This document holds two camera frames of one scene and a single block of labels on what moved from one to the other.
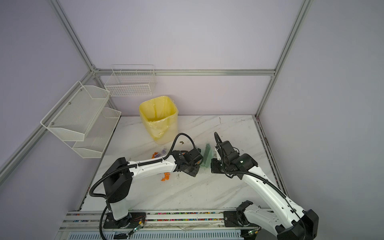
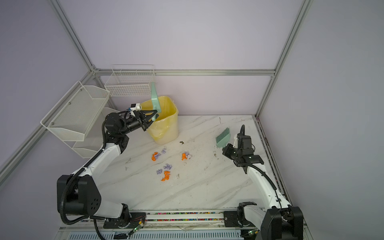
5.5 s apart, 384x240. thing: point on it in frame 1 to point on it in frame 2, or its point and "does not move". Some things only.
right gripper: x=213 y=169 to x=226 y=150
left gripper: x=194 y=173 to x=144 y=123
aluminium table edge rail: x=269 y=154 does not move
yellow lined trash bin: x=160 y=116 does not move
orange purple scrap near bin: x=156 y=155 does not move
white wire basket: x=130 y=80 does not move
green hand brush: x=207 y=159 to x=223 y=138
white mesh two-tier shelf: x=81 y=120 does not move
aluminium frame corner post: x=302 y=15 does not move
